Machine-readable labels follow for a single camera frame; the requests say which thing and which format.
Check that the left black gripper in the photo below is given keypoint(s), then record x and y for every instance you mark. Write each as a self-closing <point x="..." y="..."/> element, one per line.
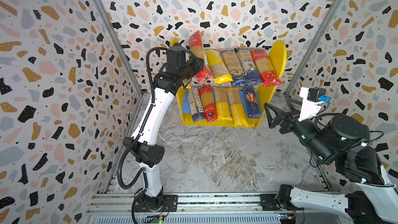
<point x="197" y="62"/>

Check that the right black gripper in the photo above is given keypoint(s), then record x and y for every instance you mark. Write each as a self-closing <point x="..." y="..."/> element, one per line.
<point x="286" y="123"/>

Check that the blue Barilla spaghetti box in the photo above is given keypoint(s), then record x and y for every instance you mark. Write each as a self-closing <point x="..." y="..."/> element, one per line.
<point x="252" y="107"/>

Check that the red yellow spaghetti bag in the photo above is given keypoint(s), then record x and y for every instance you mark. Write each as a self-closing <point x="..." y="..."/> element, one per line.
<point x="208" y="103"/>

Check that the blue portrait spaghetti bag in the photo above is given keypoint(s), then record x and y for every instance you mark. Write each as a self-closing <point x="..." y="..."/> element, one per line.
<point x="251" y="72"/>

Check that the clear label spaghetti bag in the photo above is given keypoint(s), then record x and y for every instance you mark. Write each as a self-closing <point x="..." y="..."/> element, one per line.
<point x="195" y="105"/>

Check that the blue yellow spaghetti bag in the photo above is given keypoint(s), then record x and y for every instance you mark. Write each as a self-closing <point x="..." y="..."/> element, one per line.
<point x="233" y="65"/>

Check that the yellow Pastatime bag large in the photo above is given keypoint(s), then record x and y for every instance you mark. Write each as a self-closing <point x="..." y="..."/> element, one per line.
<point x="222" y="104"/>

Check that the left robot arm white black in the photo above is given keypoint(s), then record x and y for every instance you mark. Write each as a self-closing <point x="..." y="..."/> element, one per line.
<point x="142" y="143"/>

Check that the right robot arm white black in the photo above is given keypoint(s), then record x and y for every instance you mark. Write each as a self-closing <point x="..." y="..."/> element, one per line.
<point x="345" y="143"/>

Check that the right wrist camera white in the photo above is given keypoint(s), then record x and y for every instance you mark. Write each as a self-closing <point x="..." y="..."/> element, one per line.
<point x="314" y="101"/>

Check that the metal base rail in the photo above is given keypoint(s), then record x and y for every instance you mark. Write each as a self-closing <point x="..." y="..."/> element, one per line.
<point x="204" y="208"/>

